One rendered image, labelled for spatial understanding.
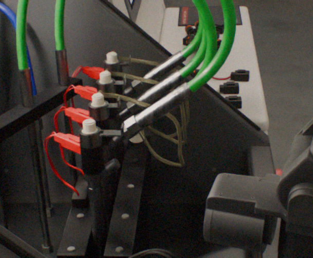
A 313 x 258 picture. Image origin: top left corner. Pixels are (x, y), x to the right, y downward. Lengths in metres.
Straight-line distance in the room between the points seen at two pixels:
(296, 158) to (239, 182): 0.09
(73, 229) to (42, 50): 0.35
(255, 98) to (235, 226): 0.70
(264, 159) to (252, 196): 0.54
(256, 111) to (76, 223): 0.45
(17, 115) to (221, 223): 0.46
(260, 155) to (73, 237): 0.39
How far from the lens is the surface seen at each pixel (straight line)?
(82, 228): 0.98
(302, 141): 0.63
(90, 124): 0.87
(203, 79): 0.83
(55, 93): 1.09
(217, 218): 0.67
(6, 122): 1.02
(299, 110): 3.61
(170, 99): 0.84
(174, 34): 1.69
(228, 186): 0.67
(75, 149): 0.91
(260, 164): 1.18
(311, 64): 4.21
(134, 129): 0.86
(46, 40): 1.18
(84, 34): 1.17
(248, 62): 1.51
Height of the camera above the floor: 1.53
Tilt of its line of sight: 27 degrees down
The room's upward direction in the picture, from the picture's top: 2 degrees counter-clockwise
